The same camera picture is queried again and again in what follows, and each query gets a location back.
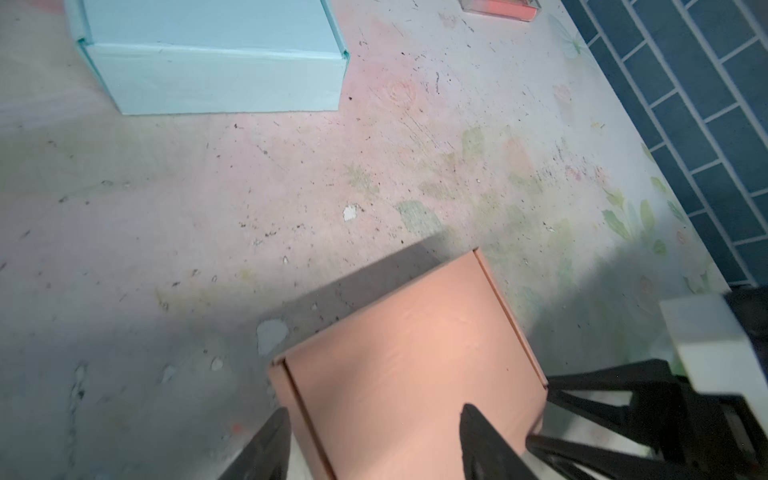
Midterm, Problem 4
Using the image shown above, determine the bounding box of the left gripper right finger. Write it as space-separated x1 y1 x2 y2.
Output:
459 403 537 480

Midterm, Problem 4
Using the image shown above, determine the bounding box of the pink paper box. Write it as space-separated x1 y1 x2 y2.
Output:
268 249 547 479

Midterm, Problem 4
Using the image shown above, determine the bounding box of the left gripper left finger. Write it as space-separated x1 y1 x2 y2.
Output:
219 407 292 480

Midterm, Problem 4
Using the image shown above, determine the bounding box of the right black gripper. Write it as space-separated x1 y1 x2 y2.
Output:
524 287 768 480

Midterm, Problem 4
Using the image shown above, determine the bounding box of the pack of coloured markers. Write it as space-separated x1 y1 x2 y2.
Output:
459 0 541 22

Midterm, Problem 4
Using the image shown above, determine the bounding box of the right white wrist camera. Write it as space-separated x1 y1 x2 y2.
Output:
660 294 767 429

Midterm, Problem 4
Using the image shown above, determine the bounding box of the light blue paper box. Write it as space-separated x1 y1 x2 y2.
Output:
64 0 350 115

